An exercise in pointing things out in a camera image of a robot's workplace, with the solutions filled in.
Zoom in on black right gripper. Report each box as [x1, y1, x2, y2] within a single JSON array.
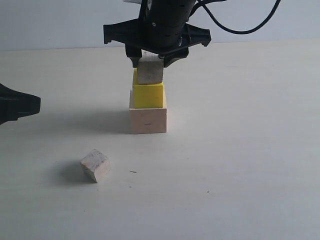
[[103, 0, 211, 68]]

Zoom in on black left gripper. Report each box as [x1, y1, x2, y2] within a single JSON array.
[[0, 84, 41, 125]]

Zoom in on medium plain wooden cube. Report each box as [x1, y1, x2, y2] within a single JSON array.
[[137, 50, 164, 85]]

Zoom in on yellow painted wooden cube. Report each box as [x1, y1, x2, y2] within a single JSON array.
[[132, 68, 164, 109]]

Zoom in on large plain wooden cube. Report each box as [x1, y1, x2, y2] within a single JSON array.
[[128, 89, 168, 134]]

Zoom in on small plain wooden cube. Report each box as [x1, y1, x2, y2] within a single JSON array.
[[80, 149, 111, 183]]

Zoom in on black right camera cable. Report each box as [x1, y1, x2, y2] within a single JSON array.
[[194, 0, 282, 35]]

